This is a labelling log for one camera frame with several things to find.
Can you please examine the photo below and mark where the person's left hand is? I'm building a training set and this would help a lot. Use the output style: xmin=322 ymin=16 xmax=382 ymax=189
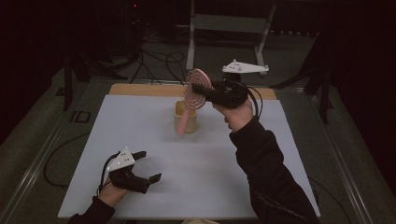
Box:
xmin=97 ymin=177 xmax=133 ymax=208

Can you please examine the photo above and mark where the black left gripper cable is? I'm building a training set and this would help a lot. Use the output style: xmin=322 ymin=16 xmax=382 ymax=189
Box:
xmin=96 ymin=151 xmax=121 ymax=198

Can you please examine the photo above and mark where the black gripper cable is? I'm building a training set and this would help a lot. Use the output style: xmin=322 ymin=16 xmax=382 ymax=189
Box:
xmin=236 ymin=78 xmax=264 ymax=121
xmin=96 ymin=151 xmax=121 ymax=198

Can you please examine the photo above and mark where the pink hairbrush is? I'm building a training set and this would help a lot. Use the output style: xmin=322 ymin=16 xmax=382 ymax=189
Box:
xmin=176 ymin=68 xmax=213 ymax=135

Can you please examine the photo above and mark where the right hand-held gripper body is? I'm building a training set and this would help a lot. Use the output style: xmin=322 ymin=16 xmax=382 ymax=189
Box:
xmin=204 ymin=59 xmax=270 ymax=110

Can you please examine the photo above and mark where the person's right hand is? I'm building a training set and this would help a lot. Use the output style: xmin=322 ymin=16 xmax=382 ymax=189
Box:
xmin=212 ymin=98 xmax=255 ymax=133

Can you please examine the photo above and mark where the white metal stand frame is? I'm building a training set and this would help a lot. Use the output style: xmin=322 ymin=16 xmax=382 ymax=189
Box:
xmin=185 ymin=0 xmax=277 ymax=77

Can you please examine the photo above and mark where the black tripod stand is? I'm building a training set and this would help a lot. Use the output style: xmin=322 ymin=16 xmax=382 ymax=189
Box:
xmin=269 ymin=27 xmax=335 ymax=125

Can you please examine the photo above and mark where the black square floor plate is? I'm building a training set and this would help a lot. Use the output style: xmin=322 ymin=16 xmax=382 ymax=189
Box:
xmin=68 ymin=110 xmax=92 ymax=124

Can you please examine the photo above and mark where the beige square cup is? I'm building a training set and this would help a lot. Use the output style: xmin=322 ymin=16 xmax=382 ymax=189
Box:
xmin=173 ymin=100 xmax=198 ymax=134

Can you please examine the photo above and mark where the thin black floor cable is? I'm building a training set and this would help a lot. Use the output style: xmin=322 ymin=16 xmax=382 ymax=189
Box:
xmin=307 ymin=176 xmax=353 ymax=224

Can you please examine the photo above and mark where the metal floor rail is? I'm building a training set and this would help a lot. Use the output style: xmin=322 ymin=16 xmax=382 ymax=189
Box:
xmin=0 ymin=83 xmax=94 ymax=224
xmin=306 ymin=92 xmax=386 ymax=224

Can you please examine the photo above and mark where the pale blue table mat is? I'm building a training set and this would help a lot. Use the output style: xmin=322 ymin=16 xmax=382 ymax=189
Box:
xmin=57 ymin=93 xmax=321 ymax=220

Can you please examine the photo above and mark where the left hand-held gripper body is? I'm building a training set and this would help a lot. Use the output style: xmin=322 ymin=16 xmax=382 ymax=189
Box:
xmin=106 ymin=147 xmax=151 ymax=195

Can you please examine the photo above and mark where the black stand with angled legs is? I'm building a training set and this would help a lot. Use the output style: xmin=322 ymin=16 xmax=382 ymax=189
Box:
xmin=55 ymin=46 xmax=129 ymax=112

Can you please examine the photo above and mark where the black curved floor cable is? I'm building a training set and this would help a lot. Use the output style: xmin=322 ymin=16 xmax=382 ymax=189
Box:
xmin=42 ymin=132 xmax=92 ymax=189

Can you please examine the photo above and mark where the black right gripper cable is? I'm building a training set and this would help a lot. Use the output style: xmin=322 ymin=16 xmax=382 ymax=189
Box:
xmin=236 ymin=78 xmax=264 ymax=121

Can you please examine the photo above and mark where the black floor cables bundle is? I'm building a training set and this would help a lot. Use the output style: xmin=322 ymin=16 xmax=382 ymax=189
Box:
xmin=130 ymin=29 xmax=190 ymax=87

